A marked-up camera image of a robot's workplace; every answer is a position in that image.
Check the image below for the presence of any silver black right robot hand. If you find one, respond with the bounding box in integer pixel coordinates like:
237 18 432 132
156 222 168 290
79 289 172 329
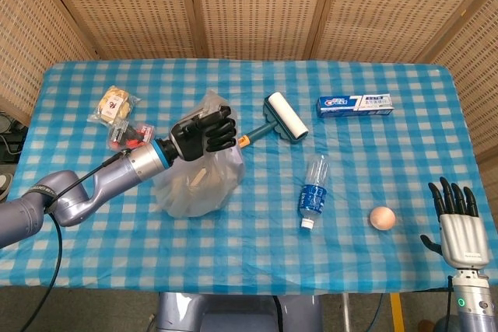
419 176 491 271

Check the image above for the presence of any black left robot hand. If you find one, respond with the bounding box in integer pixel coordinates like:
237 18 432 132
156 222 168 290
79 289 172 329
167 104 239 163

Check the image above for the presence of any translucent plastic bag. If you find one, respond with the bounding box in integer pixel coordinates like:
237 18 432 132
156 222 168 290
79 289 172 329
151 89 246 218

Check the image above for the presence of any grey purple robot base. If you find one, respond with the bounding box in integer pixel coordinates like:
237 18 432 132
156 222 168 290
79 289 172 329
155 292 324 332

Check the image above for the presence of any red item clear packet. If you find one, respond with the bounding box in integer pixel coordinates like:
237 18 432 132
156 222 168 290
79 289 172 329
107 120 156 153

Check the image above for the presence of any peach coloured ball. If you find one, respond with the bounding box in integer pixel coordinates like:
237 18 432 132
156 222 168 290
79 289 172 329
369 205 397 232

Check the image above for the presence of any yellow snack clear packet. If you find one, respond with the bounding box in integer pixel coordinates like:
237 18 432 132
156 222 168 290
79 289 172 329
87 85 142 127

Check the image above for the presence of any teal lint roller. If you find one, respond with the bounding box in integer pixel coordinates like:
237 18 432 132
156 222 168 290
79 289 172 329
237 92 310 149

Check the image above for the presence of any blue white checkered tablecloth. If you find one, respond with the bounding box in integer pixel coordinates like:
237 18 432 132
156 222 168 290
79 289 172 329
0 58 498 296

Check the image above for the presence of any clear bottle blue label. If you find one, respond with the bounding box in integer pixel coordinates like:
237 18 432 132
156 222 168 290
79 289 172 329
299 154 331 231

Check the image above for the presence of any white table leg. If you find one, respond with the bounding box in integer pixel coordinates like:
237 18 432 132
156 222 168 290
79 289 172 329
341 293 350 332

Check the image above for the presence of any woven bamboo folding screen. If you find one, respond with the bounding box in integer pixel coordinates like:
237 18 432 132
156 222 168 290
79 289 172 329
0 0 498 169

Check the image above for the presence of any blue toothpaste box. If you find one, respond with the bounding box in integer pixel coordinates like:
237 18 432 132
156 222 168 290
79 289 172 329
315 93 394 118

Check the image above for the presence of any grey shoe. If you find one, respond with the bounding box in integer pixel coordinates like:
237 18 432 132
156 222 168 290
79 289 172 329
0 172 15 201

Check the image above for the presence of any blue floor cable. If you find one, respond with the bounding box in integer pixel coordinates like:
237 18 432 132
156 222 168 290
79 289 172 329
368 292 385 332

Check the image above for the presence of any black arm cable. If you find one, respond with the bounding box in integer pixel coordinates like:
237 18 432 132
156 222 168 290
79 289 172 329
21 149 132 332

